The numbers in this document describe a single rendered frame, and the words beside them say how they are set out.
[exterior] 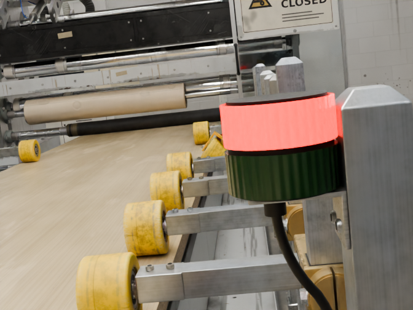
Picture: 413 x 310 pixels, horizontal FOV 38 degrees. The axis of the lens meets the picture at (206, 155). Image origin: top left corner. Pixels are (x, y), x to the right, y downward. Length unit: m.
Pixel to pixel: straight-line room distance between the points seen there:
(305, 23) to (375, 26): 6.45
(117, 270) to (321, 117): 0.38
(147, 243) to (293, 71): 0.32
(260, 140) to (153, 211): 0.58
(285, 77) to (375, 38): 8.48
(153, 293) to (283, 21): 2.30
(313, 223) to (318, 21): 2.33
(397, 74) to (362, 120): 9.02
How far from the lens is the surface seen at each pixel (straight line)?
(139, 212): 0.87
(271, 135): 0.29
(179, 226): 0.87
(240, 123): 0.29
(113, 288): 0.62
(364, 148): 0.31
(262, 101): 0.29
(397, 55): 9.32
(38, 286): 0.85
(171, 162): 1.35
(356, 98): 0.31
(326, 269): 0.57
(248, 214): 0.87
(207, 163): 1.36
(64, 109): 2.99
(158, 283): 0.63
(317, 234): 0.57
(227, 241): 1.90
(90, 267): 0.64
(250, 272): 0.63
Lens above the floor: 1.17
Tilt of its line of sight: 8 degrees down
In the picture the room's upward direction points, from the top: 6 degrees counter-clockwise
